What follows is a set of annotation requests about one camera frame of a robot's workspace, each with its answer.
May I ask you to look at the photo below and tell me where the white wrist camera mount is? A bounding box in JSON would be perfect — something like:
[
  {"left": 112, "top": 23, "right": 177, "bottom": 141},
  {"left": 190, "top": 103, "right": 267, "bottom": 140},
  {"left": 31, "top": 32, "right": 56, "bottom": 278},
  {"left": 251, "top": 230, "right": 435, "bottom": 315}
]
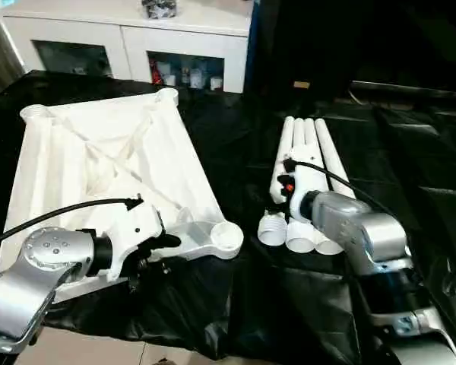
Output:
[
  {"left": 288, "top": 144, "right": 322, "bottom": 224},
  {"left": 106, "top": 205, "right": 164, "bottom": 282}
]

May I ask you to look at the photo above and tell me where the blue vertical strip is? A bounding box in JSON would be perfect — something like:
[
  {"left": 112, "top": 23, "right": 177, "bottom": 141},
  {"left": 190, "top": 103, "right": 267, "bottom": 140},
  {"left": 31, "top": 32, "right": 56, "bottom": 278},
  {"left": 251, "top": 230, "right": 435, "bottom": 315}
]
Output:
[{"left": 245, "top": 0, "right": 259, "bottom": 94}]

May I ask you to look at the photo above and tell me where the white glass-door cabinet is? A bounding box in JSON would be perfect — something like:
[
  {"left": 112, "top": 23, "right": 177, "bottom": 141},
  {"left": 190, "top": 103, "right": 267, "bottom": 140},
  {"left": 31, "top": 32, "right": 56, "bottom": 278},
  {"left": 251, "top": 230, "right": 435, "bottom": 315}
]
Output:
[{"left": 2, "top": 0, "right": 252, "bottom": 94}]

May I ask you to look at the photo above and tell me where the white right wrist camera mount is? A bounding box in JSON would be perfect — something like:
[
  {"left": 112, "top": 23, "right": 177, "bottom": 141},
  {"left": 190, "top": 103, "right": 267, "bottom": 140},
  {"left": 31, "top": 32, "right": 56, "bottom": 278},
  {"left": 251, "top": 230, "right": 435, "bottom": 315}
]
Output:
[{"left": 288, "top": 144, "right": 322, "bottom": 224}]

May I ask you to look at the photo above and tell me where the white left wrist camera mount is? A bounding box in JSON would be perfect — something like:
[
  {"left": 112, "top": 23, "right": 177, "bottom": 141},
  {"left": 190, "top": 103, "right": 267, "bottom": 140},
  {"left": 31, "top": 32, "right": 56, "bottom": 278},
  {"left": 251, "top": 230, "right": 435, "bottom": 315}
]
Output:
[{"left": 106, "top": 205, "right": 164, "bottom": 282}]

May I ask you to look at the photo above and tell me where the white plastic table leg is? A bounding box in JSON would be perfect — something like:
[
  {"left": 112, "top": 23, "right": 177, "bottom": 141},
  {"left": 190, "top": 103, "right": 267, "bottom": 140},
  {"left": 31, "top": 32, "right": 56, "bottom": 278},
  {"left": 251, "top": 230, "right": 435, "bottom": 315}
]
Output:
[
  {"left": 303, "top": 117, "right": 344, "bottom": 255},
  {"left": 313, "top": 117, "right": 358, "bottom": 201},
  {"left": 287, "top": 117, "right": 315, "bottom": 253},
  {"left": 258, "top": 116, "right": 296, "bottom": 245}
]

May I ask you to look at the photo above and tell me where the black object pile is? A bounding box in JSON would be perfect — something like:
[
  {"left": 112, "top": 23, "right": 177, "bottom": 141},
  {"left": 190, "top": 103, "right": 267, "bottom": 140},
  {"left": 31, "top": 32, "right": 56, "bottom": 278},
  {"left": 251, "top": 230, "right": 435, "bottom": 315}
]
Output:
[{"left": 141, "top": 0, "right": 184, "bottom": 19}]

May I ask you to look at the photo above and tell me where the red package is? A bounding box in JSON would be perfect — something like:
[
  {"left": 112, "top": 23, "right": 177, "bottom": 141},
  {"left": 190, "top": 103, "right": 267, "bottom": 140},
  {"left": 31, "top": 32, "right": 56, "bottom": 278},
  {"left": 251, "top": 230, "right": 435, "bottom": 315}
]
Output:
[{"left": 151, "top": 60, "right": 165, "bottom": 85}]

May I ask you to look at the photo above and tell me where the black backdrop cloth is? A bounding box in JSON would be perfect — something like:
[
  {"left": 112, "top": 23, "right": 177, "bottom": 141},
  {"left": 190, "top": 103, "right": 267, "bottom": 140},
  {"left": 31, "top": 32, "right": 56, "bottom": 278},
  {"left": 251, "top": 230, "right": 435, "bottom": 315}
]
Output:
[{"left": 250, "top": 0, "right": 456, "bottom": 100}]

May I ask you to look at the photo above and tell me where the white plastic table top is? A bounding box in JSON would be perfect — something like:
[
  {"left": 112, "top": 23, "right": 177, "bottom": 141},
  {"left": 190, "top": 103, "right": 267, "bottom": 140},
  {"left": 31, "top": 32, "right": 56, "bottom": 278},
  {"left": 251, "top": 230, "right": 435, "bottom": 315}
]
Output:
[{"left": 0, "top": 87, "right": 245, "bottom": 305}]

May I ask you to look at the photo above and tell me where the black mat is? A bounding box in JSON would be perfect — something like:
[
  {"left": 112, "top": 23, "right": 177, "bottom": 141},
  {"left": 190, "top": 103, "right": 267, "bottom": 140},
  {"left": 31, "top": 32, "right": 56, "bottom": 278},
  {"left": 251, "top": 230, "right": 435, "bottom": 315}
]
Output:
[{"left": 0, "top": 70, "right": 456, "bottom": 365}]

